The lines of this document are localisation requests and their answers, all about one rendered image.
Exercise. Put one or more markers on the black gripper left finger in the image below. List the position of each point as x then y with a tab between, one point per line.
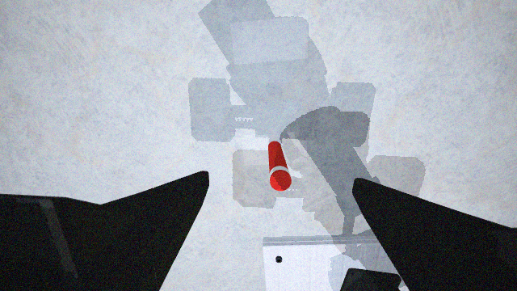
127	244

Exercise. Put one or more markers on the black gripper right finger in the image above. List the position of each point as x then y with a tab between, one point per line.
435	248

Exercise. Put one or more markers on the red peg with white band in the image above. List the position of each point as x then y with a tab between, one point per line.
280	178

